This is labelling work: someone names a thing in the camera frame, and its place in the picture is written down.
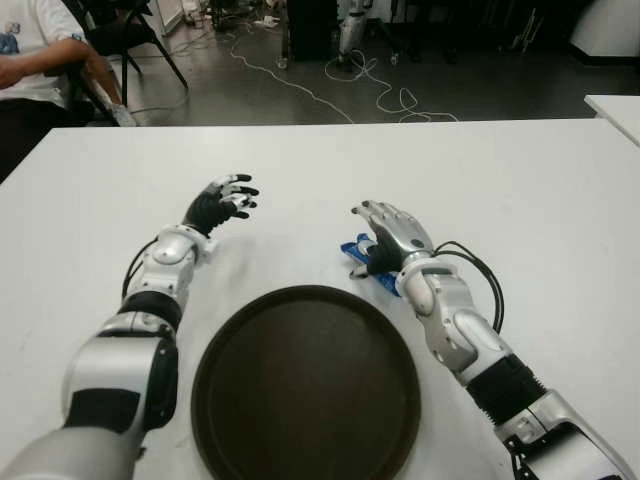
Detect white floor cable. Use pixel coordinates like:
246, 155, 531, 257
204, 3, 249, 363
229, 29, 459, 124

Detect white curved pedestal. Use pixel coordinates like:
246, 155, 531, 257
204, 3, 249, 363
569, 0, 640, 66

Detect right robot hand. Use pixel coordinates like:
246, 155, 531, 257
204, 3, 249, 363
349, 199, 434, 277

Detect black metal chair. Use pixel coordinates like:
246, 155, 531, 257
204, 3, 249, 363
64, 0, 191, 126

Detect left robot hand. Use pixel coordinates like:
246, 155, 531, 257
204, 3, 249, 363
183, 173, 260, 237

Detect blue Oreo packet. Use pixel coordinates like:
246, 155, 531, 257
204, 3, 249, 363
339, 232, 404, 297

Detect black wheeled cabinet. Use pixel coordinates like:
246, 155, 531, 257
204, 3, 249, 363
284, 0, 341, 64

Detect white side table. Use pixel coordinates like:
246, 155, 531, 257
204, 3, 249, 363
583, 93, 640, 139

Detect seated person white shirt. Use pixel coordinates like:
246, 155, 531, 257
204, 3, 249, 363
0, 0, 137, 184

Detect dark round tray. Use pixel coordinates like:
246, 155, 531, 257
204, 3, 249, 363
190, 284, 422, 480

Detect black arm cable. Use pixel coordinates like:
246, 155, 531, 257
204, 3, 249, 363
432, 241, 505, 331

